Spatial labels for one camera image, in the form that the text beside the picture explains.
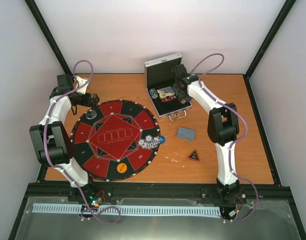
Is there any clear dealer button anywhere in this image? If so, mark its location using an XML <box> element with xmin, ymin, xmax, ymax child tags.
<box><xmin>85</xmin><ymin>109</ymin><xmax>97</xmax><ymax>120</ymax></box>

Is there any poker chip row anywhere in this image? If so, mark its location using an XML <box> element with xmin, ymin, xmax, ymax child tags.
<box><xmin>149</xmin><ymin>88</ymin><xmax>159</xmax><ymax>100</ymax></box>

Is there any grey card deck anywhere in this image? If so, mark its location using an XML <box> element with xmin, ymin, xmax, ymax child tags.
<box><xmin>176</xmin><ymin>126</ymin><xmax>195</xmax><ymax>142</ymax></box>

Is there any blue small blind button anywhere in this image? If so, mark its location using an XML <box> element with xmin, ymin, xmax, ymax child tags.
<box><xmin>158</xmin><ymin>135</ymin><xmax>165</xmax><ymax>144</ymax></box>

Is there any blue white poker chips pile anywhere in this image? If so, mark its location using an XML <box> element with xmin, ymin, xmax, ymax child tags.
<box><xmin>138</xmin><ymin>135</ymin><xmax>160</xmax><ymax>150</ymax></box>

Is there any orange big blind button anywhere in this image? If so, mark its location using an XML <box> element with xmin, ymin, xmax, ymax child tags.
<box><xmin>117</xmin><ymin>163</ymin><xmax>127</xmax><ymax>174</ymax></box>

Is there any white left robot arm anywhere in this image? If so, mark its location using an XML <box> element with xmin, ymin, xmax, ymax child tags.
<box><xmin>29</xmin><ymin>74</ymin><xmax>99</xmax><ymax>202</ymax></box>

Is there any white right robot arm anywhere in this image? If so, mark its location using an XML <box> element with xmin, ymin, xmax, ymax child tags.
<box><xmin>171</xmin><ymin>64</ymin><xmax>240</xmax><ymax>202</ymax></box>

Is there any red dice row in case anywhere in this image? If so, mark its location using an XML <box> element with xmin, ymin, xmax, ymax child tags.
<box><xmin>161</xmin><ymin>96</ymin><xmax>177</xmax><ymax>103</ymax></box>

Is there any boxed card deck in case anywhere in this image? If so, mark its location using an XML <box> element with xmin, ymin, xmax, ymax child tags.
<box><xmin>157</xmin><ymin>86</ymin><xmax>175</xmax><ymax>100</ymax></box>

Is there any aluminium poker chip case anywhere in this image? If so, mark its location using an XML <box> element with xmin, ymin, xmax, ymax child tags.
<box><xmin>144</xmin><ymin>53</ymin><xmax>193</xmax><ymax>121</ymax></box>

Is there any round red black poker mat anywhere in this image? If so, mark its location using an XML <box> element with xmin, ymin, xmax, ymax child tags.
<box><xmin>70</xmin><ymin>99</ymin><xmax>161</xmax><ymax>182</ymax></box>

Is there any red black triangular button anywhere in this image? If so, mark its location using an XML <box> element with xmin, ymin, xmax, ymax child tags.
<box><xmin>187</xmin><ymin>150</ymin><xmax>200</xmax><ymax>162</ymax></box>

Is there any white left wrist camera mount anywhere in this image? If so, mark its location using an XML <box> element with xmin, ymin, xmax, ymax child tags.
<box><xmin>74</xmin><ymin>75</ymin><xmax>91</xmax><ymax>95</ymax></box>

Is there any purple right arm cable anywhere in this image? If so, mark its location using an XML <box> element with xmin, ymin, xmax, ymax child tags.
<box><xmin>189</xmin><ymin>52</ymin><xmax>260</xmax><ymax>224</ymax></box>

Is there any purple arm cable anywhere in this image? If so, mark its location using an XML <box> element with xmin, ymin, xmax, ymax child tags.
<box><xmin>42</xmin><ymin>59</ymin><xmax>121</xmax><ymax>225</ymax></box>
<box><xmin>189</xmin><ymin>52</ymin><xmax>260</xmax><ymax>224</ymax></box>

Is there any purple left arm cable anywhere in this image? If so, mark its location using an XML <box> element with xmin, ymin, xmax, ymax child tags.
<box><xmin>42</xmin><ymin>59</ymin><xmax>121</xmax><ymax>225</ymax></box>

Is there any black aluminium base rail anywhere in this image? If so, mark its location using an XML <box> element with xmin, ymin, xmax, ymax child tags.
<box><xmin>25</xmin><ymin>181</ymin><xmax>292</xmax><ymax>203</ymax></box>

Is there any light blue cable duct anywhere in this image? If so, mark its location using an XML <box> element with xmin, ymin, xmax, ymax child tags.
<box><xmin>31</xmin><ymin>203</ymin><xmax>221</xmax><ymax>218</ymax></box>

